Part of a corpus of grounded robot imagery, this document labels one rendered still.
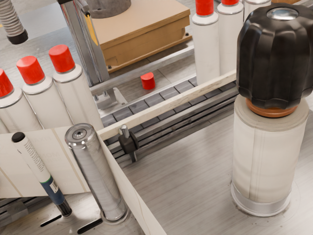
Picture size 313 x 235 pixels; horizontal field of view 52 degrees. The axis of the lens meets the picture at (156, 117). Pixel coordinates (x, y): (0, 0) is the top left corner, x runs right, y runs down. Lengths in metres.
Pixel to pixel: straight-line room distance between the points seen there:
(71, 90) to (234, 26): 0.34
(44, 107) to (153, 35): 0.46
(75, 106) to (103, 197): 0.19
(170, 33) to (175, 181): 0.52
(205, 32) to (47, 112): 0.32
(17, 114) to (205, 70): 0.37
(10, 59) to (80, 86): 0.63
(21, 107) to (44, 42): 0.65
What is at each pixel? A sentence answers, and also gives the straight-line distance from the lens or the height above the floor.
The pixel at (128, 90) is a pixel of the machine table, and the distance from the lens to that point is 0.84.
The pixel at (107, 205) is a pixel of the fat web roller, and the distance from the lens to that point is 0.49.
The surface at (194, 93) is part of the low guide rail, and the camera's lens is 0.66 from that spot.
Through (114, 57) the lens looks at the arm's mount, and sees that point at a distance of 0.90.
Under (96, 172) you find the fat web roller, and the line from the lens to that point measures 0.43.
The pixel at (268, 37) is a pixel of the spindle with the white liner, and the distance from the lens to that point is 0.31.
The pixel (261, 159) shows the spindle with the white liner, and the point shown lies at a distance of 0.41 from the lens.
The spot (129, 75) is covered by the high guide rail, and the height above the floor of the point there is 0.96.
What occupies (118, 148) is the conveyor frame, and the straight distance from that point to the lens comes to 0.64.
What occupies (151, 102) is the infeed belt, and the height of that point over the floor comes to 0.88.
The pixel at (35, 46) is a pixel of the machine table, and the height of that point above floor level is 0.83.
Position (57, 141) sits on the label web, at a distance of 0.45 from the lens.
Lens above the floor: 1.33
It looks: 43 degrees down
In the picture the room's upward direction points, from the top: 12 degrees counter-clockwise
